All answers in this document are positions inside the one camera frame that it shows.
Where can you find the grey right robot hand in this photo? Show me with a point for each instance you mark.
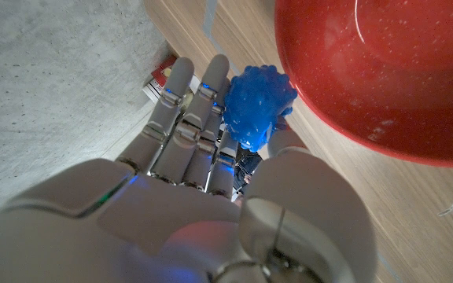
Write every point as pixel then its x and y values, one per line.
pixel 171 220

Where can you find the blue bumpy stress ball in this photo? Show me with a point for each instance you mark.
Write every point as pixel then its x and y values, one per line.
pixel 254 106

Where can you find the small red box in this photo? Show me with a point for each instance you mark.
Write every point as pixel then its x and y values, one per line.
pixel 163 72

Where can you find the seated person in dark shirt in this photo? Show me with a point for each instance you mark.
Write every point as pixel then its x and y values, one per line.
pixel 248 163

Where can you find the red speckled bowl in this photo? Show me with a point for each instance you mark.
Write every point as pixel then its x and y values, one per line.
pixel 387 78

